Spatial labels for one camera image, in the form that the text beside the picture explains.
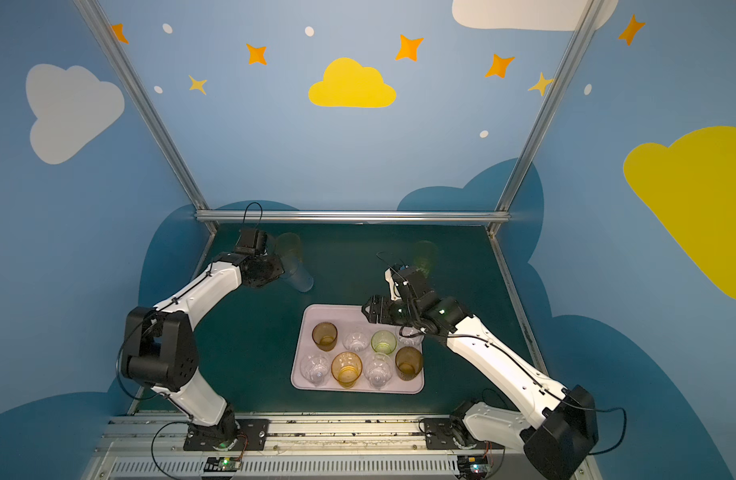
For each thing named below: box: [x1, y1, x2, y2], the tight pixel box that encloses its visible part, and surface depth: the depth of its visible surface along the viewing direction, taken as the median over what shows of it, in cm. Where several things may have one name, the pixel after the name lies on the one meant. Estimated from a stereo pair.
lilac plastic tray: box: [290, 304, 425, 395], surface depth 85 cm
